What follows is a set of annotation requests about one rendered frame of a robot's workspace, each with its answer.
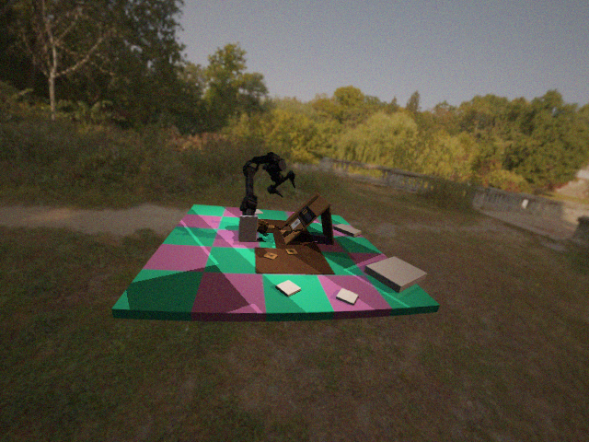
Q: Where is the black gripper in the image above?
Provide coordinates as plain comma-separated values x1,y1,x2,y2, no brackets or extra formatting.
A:
267,170,295,197

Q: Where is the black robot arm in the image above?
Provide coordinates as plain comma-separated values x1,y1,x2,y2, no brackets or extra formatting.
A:
240,152,286,215

